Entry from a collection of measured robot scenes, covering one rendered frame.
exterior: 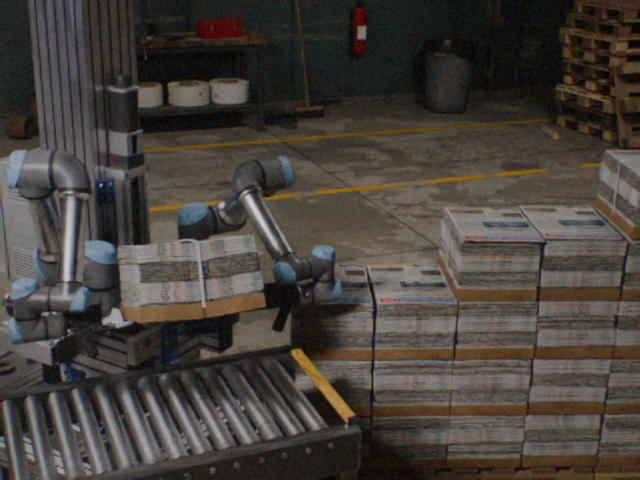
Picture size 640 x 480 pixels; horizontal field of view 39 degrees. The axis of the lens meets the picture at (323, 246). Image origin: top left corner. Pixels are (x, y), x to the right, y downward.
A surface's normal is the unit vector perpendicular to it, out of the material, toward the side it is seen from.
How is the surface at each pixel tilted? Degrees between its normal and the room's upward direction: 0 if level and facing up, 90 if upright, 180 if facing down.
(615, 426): 90
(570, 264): 90
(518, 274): 90
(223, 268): 69
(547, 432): 89
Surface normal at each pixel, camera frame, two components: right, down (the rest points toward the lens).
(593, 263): 0.06, 0.35
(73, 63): -0.52, 0.29
